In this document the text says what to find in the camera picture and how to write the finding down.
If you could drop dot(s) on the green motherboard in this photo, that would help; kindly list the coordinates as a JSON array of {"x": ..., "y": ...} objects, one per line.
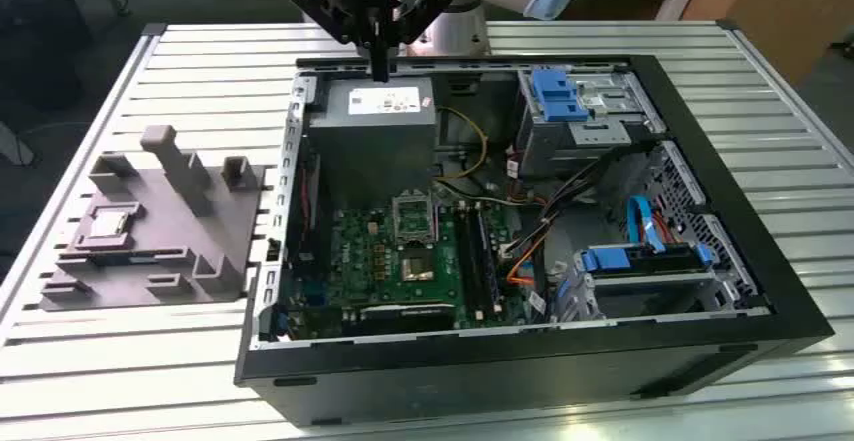
[{"x": 360, "y": 261}]

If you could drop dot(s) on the silver disk bay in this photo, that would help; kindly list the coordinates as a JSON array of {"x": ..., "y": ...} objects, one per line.
[{"x": 720, "y": 286}]

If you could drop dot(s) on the black graphics card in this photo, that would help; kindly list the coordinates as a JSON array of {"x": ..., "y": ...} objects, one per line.
[{"x": 407, "y": 313}]

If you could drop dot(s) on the silver metal drive cage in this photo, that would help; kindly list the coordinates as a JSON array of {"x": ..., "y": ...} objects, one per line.
[{"x": 600, "y": 136}]

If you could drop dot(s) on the green RAM stick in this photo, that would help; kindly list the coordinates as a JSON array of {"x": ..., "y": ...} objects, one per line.
[{"x": 133, "y": 260}]

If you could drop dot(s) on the blue plastic drive latch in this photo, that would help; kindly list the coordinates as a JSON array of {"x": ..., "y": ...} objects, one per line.
[{"x": 556, "y": 96}]

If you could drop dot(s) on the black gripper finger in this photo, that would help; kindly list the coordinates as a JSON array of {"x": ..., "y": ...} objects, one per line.
[
  {"x": 320, "y": 16},
  {"x": 416, "y": 16}
]

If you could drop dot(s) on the silver square CPU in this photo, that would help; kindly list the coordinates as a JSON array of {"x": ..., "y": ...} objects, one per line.
[{"x": 109, "y": 224}]

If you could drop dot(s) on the black open PC case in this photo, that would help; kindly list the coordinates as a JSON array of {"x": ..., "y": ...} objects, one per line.
[{"x": 467, "y": 376}]

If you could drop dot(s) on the CPU socket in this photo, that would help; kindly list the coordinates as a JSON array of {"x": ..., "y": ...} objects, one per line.
[{"x": 416, "y": 268}]

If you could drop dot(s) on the grey plastic parts rack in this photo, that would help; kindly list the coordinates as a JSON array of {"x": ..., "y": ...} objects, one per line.
[{"x": 173, "y": 241}]

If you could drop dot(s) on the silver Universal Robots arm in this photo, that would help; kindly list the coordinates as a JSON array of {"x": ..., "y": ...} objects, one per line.
[{"x": 460, "y": 31}]

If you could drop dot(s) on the wooden cabinet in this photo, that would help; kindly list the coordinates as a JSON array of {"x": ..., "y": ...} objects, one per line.
[{"x": 787, "y": 6}]

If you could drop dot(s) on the black RAM slot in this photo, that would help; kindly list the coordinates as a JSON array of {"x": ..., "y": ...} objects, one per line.
[
  {"x": 467, "y": 261},
  {"x": 488, "y": 271}
]

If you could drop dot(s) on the grey power supply unit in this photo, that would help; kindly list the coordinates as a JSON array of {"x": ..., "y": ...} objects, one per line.
[{"x": 367, "y": 151}]

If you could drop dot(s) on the blue video port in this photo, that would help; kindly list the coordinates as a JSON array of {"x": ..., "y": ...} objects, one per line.
[{"x": 280, "y": 325}]

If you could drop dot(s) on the hard disk in blue carrier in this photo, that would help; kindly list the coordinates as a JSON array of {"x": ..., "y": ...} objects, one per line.
[{"x": 607, "y": 261}]

